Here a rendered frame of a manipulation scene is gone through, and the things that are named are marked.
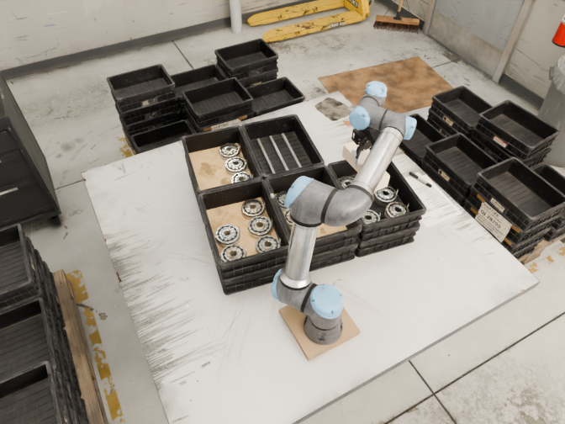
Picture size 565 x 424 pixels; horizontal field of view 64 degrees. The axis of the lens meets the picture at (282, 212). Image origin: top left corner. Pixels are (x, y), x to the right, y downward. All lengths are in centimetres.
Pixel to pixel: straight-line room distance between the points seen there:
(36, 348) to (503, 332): 241
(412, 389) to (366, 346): 79
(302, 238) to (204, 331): 61
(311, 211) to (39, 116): 330
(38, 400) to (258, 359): 91
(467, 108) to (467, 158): 56
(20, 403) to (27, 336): 38
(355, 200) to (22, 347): 170
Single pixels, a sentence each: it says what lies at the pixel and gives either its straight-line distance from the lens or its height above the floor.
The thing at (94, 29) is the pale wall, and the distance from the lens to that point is 487.
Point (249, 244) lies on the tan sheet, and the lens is 190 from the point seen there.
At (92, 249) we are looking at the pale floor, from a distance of 314.
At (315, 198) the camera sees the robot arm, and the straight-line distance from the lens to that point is 136.
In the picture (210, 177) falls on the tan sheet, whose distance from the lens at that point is 218.
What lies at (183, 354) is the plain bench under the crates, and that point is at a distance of 183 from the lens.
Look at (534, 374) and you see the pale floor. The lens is 286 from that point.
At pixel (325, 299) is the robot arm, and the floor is 95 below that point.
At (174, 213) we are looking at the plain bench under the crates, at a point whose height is 70.
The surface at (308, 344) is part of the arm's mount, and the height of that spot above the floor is 73.
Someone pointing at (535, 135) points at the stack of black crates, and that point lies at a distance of 336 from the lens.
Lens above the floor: 235
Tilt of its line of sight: 49 degrees down
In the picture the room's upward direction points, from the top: 1 degrees clockwise
